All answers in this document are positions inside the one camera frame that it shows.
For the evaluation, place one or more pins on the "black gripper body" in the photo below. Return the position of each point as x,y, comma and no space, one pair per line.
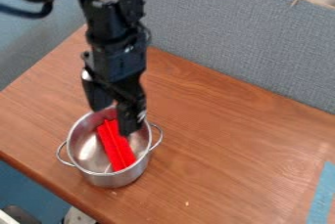
118,60

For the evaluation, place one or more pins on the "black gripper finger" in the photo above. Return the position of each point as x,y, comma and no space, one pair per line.
130,114
95,87

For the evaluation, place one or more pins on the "red plastic block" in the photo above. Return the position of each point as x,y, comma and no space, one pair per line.
115,145

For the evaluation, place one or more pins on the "metal pot with handles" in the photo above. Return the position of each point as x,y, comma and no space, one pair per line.
82,151

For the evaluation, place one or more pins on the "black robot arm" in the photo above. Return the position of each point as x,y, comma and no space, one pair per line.
110,18

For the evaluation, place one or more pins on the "white object under table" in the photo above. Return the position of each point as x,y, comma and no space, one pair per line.
76,217

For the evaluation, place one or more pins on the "dark object bottom left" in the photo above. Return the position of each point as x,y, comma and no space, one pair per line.
20,215

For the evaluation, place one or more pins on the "grey fabric divider panel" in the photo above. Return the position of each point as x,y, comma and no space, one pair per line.
273,43

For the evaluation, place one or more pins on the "blue tape strip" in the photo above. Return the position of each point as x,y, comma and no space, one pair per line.
323,196

